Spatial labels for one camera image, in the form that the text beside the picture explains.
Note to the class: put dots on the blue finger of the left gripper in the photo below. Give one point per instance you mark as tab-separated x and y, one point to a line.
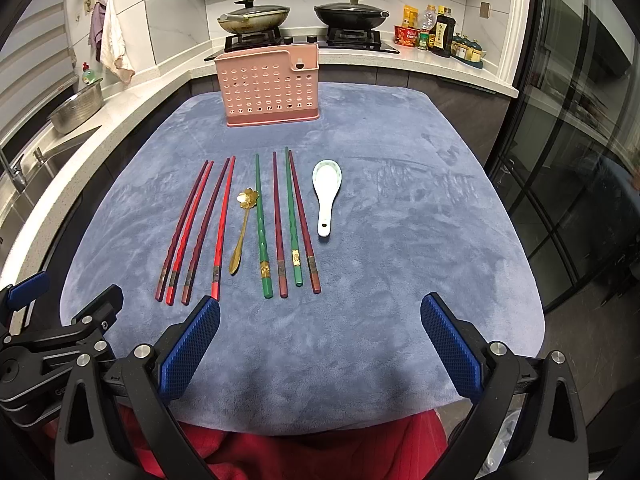
24	293

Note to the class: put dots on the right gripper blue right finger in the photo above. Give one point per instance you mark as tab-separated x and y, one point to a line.
460	356

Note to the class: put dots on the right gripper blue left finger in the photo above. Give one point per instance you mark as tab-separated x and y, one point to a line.
182	347

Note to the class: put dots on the bright red chopstick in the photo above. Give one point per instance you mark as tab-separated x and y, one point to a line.
219	249
185	235

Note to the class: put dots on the dark red chopstick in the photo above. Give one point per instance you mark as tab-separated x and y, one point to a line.
162	280
197	250
282	281
309	250

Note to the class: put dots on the green chopstick gold band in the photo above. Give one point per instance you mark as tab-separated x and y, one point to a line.
264	265

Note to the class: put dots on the gold flower spoon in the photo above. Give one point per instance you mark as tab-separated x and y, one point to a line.
247	200

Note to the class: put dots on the white ceramic soup spoon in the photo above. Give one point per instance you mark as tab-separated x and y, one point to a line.
327	181

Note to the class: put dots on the red cloth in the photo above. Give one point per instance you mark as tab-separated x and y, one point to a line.
403	449

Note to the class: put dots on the sink faucet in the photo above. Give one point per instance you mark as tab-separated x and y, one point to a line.
14	172

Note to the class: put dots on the blue grey table mat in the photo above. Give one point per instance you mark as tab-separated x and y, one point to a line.
415	214

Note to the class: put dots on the steel basin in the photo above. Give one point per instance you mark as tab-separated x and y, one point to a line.
77	109

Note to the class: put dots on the hanging white towel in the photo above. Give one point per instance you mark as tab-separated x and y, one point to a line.
113	53

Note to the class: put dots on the pink perforated utensil holder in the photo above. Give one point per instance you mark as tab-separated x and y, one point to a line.
264	86

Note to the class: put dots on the green condiment jar set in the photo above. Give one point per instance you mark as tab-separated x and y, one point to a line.
467	51

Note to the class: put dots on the dark soy sauce bottle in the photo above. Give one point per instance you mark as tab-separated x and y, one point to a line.
443	31

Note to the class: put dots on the red seasoning can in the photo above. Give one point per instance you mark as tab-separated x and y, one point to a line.
406	36

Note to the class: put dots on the black gas stove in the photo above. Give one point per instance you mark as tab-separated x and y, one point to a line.
333	38

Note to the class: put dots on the clear plastic bottle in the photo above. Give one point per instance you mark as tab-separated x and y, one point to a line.
428	18

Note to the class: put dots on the wok with glass lid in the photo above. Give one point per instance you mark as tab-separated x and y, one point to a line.
250	18

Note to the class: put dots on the black wok with lid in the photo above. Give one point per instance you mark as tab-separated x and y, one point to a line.
351	15

